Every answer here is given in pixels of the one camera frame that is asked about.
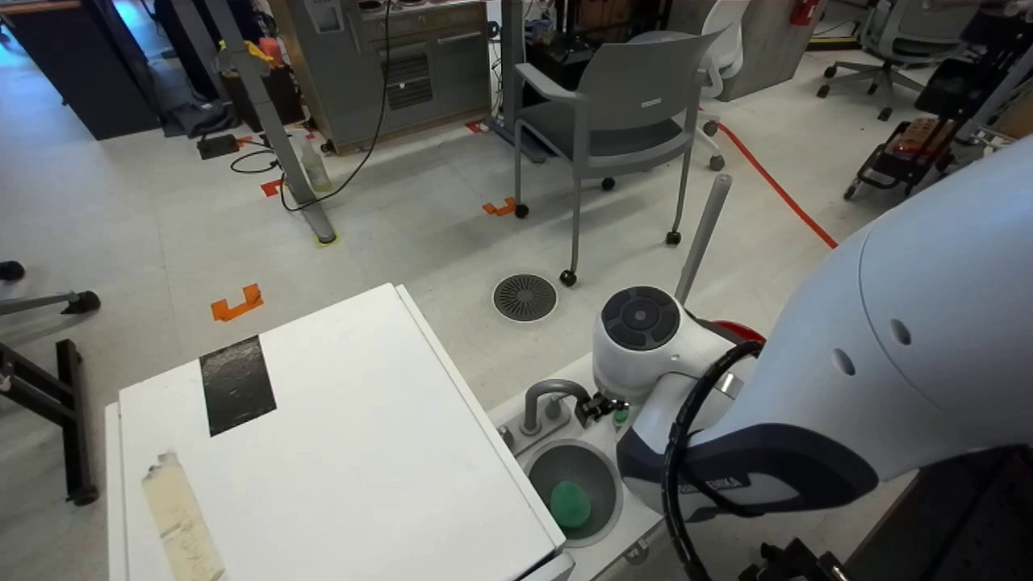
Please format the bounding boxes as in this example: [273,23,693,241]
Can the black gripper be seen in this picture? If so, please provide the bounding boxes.
[573,390,632,433]

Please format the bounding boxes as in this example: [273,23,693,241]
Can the grey toy tap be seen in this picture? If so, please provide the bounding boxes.
[521,379,595,439]

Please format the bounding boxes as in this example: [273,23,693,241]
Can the white toy kitchen counter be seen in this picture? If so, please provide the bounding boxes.
[488,351,671,581]

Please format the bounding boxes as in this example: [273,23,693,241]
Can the grey round sink bowl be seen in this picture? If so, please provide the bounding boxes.
[526,442,624,542]

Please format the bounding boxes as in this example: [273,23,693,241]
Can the green toy vegetable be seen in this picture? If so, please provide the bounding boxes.
[550,477,596,533]

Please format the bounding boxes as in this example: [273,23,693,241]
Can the round black floor cover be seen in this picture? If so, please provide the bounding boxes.
[492,271,563,326]

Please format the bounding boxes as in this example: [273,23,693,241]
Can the grey chair with castors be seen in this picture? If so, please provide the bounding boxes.
[509,30,724,291]

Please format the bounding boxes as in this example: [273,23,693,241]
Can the black rectangular patch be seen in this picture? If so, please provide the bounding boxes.
[197,333,282,439]

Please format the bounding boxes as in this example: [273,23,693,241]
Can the grey metal cabinet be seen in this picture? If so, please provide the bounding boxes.
[269,0,496,157]

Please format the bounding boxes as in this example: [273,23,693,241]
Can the black folding trolley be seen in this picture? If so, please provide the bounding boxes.
[839,113,962,205]

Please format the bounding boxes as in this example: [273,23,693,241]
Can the beige tape strip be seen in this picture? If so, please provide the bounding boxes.
[138,448,230,581]

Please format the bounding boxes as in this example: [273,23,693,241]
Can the grey metal tripod leg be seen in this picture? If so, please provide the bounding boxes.
[170,0,339,248]

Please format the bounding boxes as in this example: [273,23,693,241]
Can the black power brick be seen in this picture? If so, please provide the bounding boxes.
[195,130,242,166]

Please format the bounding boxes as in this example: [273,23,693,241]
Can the grey office chair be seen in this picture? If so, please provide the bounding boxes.
[815,0,978,122]

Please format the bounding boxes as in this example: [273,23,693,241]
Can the long grey stand leg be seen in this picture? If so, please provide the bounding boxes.
[948,44,1033,150]

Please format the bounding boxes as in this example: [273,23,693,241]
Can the black metal floor stand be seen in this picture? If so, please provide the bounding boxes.
[0,340,104,509]

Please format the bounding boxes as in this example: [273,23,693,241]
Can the thin grey tripod leg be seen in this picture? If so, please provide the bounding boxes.
[0,289,104,324]

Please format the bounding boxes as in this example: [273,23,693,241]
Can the dark storage cabinet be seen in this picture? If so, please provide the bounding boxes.
[0,0,168,146]

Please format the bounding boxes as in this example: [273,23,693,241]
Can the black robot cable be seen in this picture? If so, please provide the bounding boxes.
[657,340,767,581]

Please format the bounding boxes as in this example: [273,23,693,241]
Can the red floor hose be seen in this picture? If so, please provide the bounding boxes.
[702,117,841,254]

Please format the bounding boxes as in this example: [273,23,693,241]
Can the orange bracket floor tape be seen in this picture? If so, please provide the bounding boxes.
[210,280,269,326]

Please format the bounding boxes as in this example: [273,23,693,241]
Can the black hanging cable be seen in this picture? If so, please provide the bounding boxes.
[225,0,395,210]

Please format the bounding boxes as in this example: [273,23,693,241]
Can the black camera rig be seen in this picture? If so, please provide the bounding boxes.
[737,447,1033,581]

